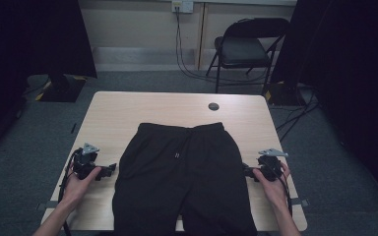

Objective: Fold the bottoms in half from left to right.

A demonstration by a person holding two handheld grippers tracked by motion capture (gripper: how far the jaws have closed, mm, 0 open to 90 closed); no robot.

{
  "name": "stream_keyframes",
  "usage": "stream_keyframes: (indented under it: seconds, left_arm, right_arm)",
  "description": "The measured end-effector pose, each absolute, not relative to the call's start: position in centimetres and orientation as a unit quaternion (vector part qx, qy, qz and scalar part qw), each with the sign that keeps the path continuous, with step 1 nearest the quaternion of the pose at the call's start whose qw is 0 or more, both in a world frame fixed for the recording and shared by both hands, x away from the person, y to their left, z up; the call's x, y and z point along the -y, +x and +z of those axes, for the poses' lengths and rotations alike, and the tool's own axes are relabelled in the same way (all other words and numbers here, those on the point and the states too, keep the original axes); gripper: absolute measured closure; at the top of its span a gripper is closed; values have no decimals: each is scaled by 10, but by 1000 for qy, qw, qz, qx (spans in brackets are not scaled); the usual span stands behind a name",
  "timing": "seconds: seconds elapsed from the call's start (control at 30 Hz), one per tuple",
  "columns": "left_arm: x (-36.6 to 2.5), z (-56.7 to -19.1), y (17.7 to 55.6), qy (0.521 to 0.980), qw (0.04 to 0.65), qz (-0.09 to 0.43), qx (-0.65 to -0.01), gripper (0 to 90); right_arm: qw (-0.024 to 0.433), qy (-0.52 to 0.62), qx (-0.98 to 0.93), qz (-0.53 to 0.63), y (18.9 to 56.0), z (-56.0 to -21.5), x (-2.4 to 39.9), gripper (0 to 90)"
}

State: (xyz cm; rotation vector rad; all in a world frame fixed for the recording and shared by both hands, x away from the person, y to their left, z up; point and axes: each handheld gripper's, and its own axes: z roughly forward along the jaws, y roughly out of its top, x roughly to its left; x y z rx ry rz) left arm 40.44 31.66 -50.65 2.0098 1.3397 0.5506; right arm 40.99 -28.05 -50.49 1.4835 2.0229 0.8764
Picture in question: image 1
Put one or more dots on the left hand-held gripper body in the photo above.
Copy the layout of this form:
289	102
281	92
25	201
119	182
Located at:
83	162

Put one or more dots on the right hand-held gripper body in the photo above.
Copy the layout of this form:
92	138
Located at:
269	167

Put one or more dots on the black pants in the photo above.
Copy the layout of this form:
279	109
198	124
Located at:
183	183

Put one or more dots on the person's right hand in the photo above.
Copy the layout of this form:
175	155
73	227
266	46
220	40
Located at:
275	191

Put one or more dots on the person's left hand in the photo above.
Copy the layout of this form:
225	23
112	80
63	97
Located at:
75	190

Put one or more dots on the grey tape strip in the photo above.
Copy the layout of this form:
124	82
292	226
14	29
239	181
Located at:
47	205
300	202

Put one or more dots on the black stand base yellow tape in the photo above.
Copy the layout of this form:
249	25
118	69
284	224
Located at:
62	90
282	95

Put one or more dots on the black folding chair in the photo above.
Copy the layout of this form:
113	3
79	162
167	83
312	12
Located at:
242	50

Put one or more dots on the black curtain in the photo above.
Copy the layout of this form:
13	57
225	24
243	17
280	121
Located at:
351	65
19	49

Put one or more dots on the wooden wall post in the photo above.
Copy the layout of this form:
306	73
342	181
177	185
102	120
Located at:
201	36

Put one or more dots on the white wall socket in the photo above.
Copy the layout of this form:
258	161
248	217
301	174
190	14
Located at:
182	6

